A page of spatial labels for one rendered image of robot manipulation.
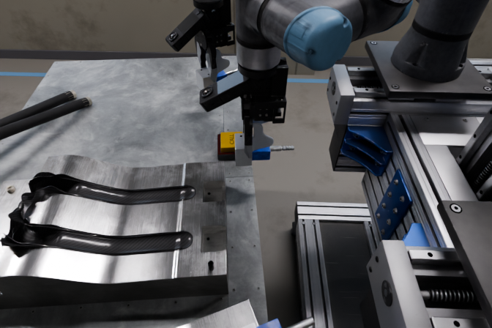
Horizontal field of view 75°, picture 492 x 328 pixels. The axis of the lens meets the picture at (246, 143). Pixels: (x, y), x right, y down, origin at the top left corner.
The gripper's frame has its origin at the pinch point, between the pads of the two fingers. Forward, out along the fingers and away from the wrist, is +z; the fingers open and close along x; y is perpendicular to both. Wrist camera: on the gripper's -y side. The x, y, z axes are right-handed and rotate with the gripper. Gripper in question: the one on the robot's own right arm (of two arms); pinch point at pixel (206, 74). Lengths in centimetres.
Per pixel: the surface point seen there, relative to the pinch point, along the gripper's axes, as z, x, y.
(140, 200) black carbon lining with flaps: 6.4, -26.9, -28.6
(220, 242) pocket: 7.8, -43.1, -18.4
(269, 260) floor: 94, -19, 14
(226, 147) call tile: 10.5, -18.6, -4.3
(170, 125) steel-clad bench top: 14.1, 0.9, -12.7
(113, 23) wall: 62, 192, 5
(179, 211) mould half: 5.4, -34.2, -22.8
